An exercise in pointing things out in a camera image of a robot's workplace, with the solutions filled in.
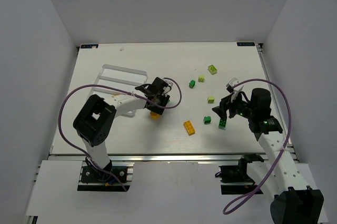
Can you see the aluminium table rail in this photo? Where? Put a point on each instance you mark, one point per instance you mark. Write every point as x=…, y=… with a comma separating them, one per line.
x=166, y=157

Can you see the right blue label sticker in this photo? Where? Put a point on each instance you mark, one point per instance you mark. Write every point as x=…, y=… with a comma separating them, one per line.
x=244, y=44

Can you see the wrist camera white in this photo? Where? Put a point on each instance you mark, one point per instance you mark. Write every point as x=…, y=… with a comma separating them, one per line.
x=168, y=88
x=233, y=88

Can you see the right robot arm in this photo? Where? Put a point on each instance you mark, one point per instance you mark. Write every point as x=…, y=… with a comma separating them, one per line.
x=292, y=198

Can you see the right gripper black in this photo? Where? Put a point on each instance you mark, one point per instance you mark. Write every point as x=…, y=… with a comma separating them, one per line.
x=227, y=106

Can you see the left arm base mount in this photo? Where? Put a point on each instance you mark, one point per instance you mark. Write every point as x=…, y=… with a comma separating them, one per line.
x=94, y=180

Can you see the white compartment tray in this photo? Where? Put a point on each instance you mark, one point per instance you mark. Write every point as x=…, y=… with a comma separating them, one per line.
x=117, y=77

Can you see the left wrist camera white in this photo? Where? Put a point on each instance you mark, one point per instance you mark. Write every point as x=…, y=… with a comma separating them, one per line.
x=168, y=88

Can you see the orange rounded lego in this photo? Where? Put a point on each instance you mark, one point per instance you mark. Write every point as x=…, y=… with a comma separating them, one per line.
x=154, y=115

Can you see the lime hollow lego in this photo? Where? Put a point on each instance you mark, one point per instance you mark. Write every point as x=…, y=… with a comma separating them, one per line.
x=212, y=69

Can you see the pale lime small lego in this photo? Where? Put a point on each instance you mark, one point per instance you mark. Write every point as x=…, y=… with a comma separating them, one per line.
x=201, y=78

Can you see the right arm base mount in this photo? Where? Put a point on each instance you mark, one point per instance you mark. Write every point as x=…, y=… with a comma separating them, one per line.
x=234, y=179

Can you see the pale lime square lego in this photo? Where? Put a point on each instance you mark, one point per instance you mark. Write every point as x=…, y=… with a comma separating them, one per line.
x=210, y=99

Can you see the dark green small lego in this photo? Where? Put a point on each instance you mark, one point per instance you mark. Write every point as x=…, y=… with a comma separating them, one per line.
x=192, y=84

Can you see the left blue label sticker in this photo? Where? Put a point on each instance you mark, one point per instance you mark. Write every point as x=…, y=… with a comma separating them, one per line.
x=89, y=46

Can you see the blue label sticker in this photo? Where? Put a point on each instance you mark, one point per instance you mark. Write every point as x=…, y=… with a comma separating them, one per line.
x=244, y=44
x=89, y=46

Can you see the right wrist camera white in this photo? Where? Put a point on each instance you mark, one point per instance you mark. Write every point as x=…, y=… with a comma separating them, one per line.
x=233, y=88

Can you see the dark green square lego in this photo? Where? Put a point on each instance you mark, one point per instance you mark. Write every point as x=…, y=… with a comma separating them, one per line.
x=207, y=120

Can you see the orange long lego brick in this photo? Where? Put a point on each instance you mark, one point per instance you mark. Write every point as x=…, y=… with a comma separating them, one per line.
x=189, y=127

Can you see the dark green hollow lego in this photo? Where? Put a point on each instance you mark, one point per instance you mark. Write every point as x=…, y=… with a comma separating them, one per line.
x=222, y=124

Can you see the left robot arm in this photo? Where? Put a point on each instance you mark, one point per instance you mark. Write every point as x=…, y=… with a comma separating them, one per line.
x=95, y=119

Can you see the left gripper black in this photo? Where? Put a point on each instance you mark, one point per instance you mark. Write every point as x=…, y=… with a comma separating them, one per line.
x=158, y=103

